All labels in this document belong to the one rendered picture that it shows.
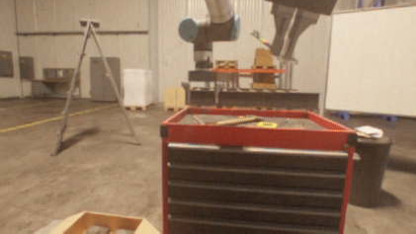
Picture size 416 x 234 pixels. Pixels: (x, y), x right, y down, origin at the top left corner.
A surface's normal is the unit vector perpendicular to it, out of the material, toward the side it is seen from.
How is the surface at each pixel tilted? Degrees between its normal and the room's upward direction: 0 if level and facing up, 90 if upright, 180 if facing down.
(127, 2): 90
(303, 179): 90
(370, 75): 90
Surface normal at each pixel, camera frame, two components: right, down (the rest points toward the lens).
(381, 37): -0.51, 0.10
